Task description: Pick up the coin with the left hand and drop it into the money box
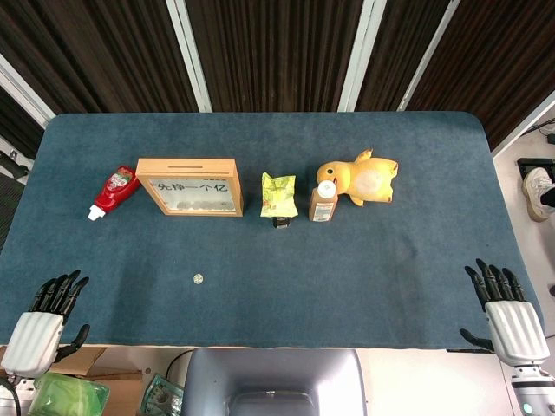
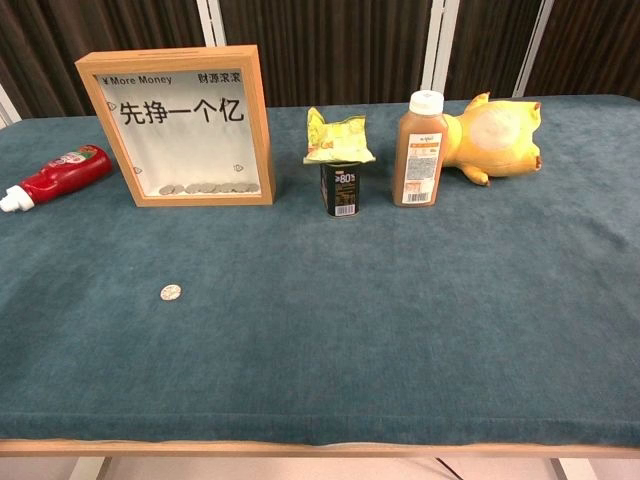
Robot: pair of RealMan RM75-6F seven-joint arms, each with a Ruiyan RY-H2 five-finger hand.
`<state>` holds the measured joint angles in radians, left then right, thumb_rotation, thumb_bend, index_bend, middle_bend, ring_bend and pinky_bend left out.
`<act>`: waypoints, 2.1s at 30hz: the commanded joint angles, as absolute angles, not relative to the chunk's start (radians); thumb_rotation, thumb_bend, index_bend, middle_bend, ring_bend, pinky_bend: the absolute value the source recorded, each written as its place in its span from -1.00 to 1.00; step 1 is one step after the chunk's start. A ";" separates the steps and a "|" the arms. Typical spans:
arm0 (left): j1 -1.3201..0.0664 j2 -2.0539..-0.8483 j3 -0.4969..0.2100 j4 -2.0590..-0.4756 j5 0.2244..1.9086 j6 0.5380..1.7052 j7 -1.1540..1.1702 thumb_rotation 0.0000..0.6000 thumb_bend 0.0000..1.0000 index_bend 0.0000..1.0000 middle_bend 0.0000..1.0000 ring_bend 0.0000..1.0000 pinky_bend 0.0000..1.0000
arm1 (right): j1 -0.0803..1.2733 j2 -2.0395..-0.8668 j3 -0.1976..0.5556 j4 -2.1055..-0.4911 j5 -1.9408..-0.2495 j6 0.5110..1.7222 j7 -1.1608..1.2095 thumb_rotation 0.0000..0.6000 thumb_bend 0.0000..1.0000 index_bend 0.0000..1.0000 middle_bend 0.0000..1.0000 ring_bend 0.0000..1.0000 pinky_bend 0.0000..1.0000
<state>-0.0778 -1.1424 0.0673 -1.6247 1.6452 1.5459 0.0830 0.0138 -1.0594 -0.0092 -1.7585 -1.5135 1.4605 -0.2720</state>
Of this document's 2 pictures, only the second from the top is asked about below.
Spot black tin can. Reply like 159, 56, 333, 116
319, 160, 361, 218

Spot teal velvet tablecloth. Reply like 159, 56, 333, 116
0, 93, 640, 447

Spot yellow snack bag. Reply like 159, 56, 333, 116
302, 106, 377, 166

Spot brown juice bottle white cap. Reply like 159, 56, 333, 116
392, 90, 449, 208

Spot yellow rubber chicken toy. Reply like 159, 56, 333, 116
441, 91, 544, 188

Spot red ketchup squeeze bottle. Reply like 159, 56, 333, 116
0, 144, 114, 214

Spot grey table leg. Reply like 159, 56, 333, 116
549, 457, 597, 480

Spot wooden frame coin box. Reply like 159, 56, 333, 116
74, 44, 277, 209

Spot white metal frame post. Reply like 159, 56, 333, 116
511, 0, 556, 99
194, 0, 227, 49
0, 82, 22, 125
418, 0, 461, 97

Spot thin black floor cable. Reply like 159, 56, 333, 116
433, 456, 467, 480

